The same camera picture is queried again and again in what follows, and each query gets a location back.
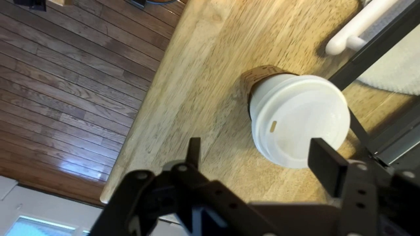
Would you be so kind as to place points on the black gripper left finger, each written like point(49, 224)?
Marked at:
point(193, 155)

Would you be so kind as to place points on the white coffee cup with lid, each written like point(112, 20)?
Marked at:
point(302, 122)

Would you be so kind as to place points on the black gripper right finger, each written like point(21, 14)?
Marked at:
point(328, 168)

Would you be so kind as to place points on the white knitted cloth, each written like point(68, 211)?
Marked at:
point(394, 70)

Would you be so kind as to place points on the black toaster oven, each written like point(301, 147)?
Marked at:
point(375, 52)

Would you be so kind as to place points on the brown cork cup sleeve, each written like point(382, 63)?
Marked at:
point(256, 79)

